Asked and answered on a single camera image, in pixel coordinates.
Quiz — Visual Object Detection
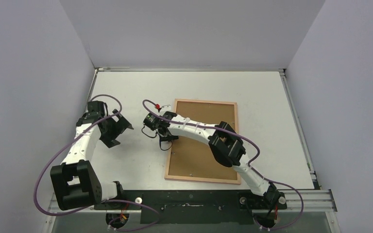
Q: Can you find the brown cardboard backing board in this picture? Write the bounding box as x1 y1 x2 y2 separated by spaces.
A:
164 99 241 185

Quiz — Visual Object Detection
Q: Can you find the pink wooden picture frame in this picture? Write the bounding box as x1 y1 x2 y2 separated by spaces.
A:
164 98 242 185

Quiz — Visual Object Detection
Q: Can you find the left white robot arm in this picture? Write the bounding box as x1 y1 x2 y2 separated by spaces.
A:
50 101 133 211

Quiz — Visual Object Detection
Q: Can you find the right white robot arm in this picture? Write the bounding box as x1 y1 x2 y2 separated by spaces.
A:
143 111 286 208

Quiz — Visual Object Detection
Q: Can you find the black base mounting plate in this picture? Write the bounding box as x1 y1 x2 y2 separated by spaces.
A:
94 190 287 225

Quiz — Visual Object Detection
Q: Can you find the aluminium rail front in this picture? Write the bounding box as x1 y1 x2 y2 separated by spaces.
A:
43 189 341 233

